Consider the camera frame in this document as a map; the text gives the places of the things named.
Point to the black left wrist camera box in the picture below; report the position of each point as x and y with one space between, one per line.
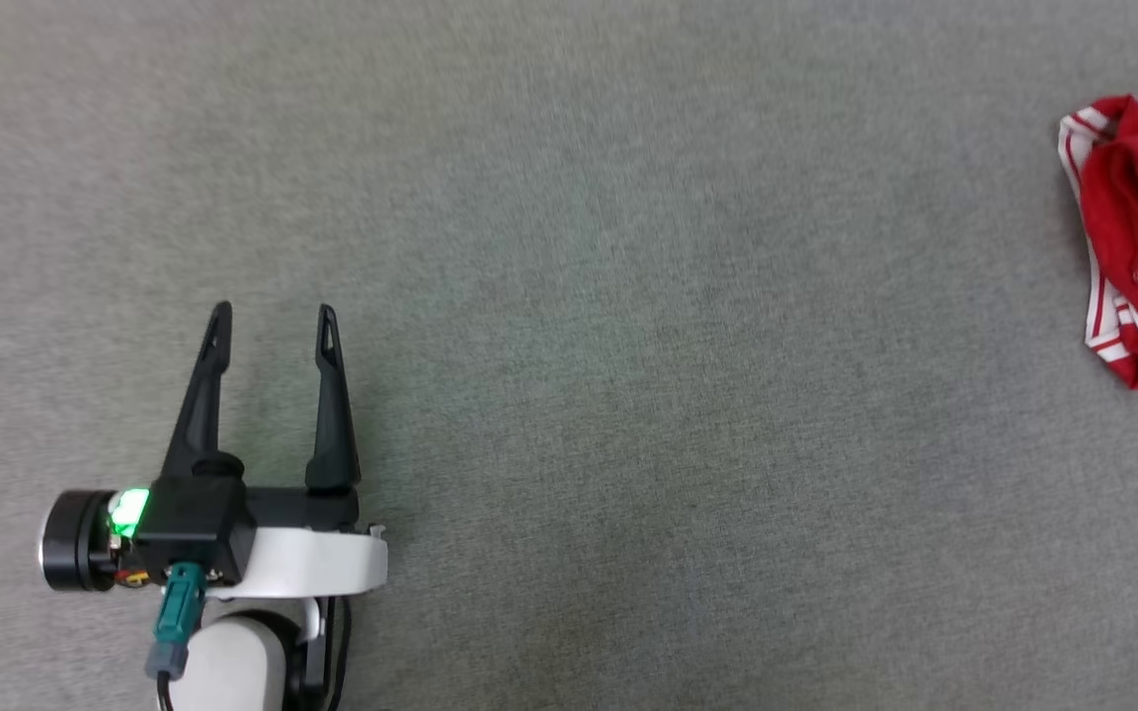
184 528

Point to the grey fabric sofa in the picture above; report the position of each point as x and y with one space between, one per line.
628 346

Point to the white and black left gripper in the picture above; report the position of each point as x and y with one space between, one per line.
307 553

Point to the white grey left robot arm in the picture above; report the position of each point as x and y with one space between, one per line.
233 662

